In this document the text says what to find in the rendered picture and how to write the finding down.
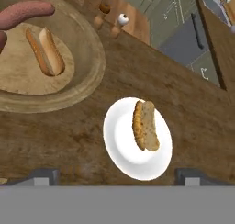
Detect grey-green cabinet run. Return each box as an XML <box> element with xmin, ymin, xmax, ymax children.
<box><xmin>107</xmin><ymin>0</ymin><xmax>222</xmax><ymax>88</ymax></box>

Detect large wooden bowl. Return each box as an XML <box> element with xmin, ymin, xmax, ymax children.
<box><xmin>0</xmin><ymin>0</ymin><xmax>106</xmax><ymax>115</ymax></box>

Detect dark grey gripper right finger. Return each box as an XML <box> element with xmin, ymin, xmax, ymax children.
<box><xmin>173</xmin><ymin>167</ymin><xmax>229</xmax><ymax>187</ymax></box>

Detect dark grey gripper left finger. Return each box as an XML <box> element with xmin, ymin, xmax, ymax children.
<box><xmin>4</xmin><ymin>168</ymin><xmax>60</xmax><ymax>187</ymax></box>

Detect white round plate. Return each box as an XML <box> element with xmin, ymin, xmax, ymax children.
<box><xmin>102</xmin><ymin>96</ymin><xmax>173</xmax><ymax>182</ymax></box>

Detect wooden shaker with brown top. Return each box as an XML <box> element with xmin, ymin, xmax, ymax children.
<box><xmin>93</xmin><ymin>2</ymin><xmax>112</xmax><ymax>29</ymax></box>

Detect wooden shaker with white top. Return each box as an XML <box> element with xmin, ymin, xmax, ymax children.
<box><xmin>110</xmin><ymin>13</ymin><xmax>129</xmax><ymax>39</ymax></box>

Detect grey dishwasher with black handle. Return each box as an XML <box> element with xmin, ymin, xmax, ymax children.
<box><xmin>158</xmin><ymin>8</ymin><xmax>216</xmax><ymax>68</ymax></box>

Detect brown speckled bun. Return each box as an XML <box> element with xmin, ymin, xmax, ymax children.
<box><xmin>131</xmin><ymin>99</ymin><xmax>161</xmax><ymax>152</ymax></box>

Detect reddish brown sausage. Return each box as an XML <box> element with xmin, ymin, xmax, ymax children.
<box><xmin>0</xmin><ymin>0</ymin><xmax>56</xmax><ymax>31</ymax></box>

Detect orange hot dog bun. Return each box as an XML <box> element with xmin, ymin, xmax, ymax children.
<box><xmin>25</xmin><ymin>27</ymin><xmax>66</xmax><ymax>77</ymax></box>

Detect steel sink with tap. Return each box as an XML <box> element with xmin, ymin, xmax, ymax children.
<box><xmin>199</xmin><ymin>0</ymin><xmax>235</xmax><ymax>28</ymax></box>

